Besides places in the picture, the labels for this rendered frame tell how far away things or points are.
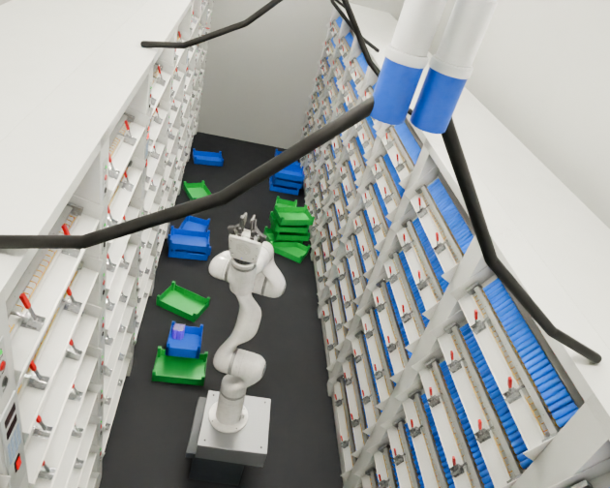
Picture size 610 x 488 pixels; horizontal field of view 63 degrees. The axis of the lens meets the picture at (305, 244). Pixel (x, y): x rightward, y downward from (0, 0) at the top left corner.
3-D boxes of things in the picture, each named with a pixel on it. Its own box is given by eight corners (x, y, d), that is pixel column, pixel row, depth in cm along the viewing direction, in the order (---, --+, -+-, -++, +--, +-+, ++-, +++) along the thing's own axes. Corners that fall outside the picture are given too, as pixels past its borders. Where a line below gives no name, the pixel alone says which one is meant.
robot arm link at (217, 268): (232, 237, 192) (209, 255, 163) (272, 249, 191) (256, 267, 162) (228, 259, 194) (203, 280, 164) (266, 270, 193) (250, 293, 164)
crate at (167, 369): (206, 359, 312) (208, 350, 308) (203, 385, 296) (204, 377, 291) (157, 354, 306) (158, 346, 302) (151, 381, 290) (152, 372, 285)
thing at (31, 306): (95, 230, 149) (108, 195, 142) (12, 400, 99) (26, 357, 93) (23, 204, 142) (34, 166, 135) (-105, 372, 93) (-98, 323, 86)
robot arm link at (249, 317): (242, 383, 216) (207, 374, 217) (249, 371, 228) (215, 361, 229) (269, 278, 204) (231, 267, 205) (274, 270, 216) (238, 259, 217)
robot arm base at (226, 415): (252, 406, 247) (258, 381, 238) (241, 438, 231) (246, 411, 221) (216, 395, 248) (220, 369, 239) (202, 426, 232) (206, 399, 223)
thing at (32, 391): (95, 282, 160) (107, 251, 153) (19, 457, 110) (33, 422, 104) (28, 259, 153) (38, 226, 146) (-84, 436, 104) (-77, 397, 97)
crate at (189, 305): (208, 305, 352) (210, 297, 347) (194, 322, 335) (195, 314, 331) (171, 289, 357) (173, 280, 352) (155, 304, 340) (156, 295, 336)
